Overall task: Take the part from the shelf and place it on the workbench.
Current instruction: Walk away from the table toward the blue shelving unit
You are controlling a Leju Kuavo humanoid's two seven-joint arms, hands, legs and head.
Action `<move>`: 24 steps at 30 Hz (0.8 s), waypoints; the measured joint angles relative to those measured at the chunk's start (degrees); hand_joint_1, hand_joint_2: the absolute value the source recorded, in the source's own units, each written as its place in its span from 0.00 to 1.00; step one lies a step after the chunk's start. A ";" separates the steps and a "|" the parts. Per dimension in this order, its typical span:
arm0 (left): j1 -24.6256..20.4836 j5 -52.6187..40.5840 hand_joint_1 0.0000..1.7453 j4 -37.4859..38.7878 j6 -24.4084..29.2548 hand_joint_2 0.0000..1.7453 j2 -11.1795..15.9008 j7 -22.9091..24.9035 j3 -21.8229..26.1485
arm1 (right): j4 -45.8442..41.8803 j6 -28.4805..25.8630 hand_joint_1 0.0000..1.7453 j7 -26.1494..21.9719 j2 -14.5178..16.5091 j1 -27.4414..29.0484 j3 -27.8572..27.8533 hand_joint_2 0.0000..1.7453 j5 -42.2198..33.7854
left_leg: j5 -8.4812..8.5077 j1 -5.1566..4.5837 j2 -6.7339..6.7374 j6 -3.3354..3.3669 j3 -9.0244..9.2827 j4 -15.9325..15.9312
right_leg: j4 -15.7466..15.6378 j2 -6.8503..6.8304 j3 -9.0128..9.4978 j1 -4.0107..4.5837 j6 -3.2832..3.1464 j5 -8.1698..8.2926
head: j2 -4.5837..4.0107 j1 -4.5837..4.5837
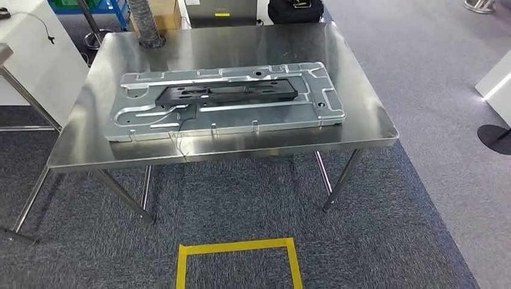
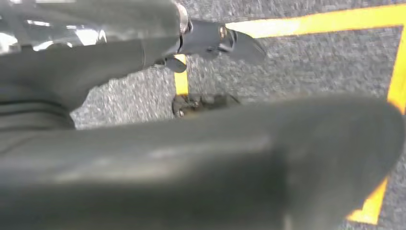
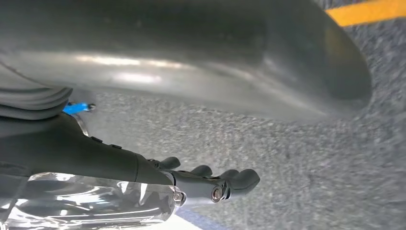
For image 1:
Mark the black bag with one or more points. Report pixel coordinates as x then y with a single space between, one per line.
295 14

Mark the white cabinet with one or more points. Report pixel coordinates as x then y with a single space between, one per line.
40 72

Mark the white box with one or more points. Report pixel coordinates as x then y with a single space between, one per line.
497 87

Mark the grey cabinet with yellow label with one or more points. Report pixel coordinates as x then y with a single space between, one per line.
221 14

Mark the stamped silver metal panel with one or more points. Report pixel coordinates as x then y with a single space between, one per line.
239 119

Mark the stainless steel side table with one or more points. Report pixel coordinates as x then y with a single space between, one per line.
32 100

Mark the cardboard box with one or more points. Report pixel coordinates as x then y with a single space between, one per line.
171 16

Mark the black plastic plate frame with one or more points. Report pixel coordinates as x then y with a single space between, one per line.
239 93

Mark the metal pole stand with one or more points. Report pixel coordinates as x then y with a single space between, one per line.
97 38

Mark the round silver stand base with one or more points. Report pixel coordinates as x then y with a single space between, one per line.
479 6

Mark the black round base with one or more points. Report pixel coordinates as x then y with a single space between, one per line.
495 139

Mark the stainless steel workbench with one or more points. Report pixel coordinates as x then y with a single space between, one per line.
239 44

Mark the blue metal cart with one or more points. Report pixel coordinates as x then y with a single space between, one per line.
117 10

